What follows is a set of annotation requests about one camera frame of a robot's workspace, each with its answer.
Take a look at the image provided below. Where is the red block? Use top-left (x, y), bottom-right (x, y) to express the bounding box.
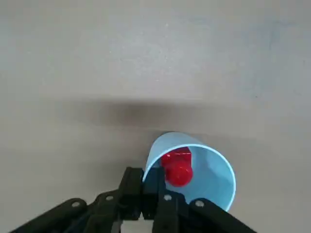
top-left (160, 147), bottom-right (194, 188)

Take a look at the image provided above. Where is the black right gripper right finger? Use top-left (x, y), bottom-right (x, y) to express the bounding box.
top-left (142, 166), bottom-right (258, 233)

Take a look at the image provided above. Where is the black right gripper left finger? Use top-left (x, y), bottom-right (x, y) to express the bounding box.
top-left (9, 166), bottom-right (143, 233)

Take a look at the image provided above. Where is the blue plastic cup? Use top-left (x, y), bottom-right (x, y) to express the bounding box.
top-left (142, 132), bottom-right (237, 212)

